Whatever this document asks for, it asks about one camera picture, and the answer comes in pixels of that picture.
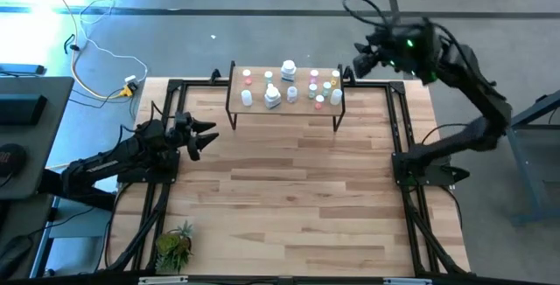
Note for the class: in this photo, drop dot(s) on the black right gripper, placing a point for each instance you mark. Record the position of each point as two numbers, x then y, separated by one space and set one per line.
411 51

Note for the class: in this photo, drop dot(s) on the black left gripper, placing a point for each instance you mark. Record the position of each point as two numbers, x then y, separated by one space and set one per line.
184 132

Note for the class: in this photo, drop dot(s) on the teal vial white cap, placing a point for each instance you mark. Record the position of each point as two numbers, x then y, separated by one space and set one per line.
326 85
268 74
312 87

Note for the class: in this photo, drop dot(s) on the white opaque plastic bottle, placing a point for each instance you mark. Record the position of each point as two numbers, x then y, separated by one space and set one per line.
336 96
247 98

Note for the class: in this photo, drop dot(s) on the magenta vial white cap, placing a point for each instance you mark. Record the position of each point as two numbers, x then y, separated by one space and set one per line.
314 73

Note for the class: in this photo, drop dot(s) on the pink vial white cap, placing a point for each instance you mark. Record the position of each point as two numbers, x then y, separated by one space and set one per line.
319 99
247 73

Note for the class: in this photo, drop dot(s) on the large white pill bottle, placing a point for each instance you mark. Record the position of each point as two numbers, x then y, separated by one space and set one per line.
272 99

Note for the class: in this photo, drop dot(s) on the white bottle blue label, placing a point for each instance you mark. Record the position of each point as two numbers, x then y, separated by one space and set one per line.
289 70

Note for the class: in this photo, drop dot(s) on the clear bottle ribbed cap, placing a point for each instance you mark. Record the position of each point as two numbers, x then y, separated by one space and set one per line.
292 94

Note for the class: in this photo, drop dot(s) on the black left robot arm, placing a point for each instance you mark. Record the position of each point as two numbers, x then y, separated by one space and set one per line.
109 164

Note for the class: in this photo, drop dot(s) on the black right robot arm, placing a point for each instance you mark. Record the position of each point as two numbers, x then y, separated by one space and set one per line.
490 101

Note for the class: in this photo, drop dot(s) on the wooden shelf black legs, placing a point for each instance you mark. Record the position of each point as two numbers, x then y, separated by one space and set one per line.
302 109

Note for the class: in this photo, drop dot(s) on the white power adapter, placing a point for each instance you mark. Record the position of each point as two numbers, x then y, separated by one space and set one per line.
130 79

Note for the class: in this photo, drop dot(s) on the white box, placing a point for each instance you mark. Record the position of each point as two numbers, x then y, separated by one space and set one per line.
109 185

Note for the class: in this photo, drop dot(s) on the potted succulent plant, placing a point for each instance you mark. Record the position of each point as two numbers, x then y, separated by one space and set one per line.
172 248

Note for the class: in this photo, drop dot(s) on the black desk beam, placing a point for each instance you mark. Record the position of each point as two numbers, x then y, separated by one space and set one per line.
94 201

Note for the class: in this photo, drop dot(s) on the dark grey desk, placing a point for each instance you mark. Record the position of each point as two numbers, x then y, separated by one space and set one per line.
44 123

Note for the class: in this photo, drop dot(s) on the black box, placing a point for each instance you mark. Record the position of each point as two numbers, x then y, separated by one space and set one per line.
22 109

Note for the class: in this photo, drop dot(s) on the blue-grey metal table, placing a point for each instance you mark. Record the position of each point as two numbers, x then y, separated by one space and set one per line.
518 167

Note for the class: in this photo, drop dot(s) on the dark flat device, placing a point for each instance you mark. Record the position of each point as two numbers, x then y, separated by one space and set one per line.
22 69

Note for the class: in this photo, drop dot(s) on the round black pad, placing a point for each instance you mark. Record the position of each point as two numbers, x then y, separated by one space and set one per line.
11 158

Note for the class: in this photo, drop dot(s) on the silver bracket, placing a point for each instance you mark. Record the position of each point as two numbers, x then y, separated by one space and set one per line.
407 281
162 280

